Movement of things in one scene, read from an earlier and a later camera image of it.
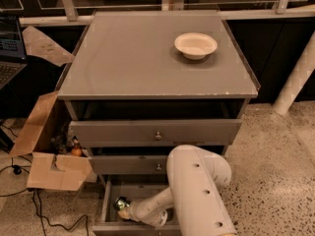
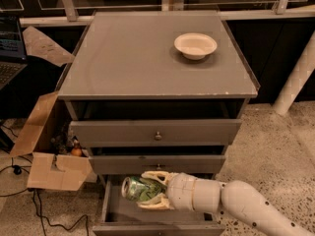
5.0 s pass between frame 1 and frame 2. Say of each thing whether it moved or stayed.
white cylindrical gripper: moved
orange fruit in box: stayed
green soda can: moved
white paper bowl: stayed
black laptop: stayed
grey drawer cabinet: stayed
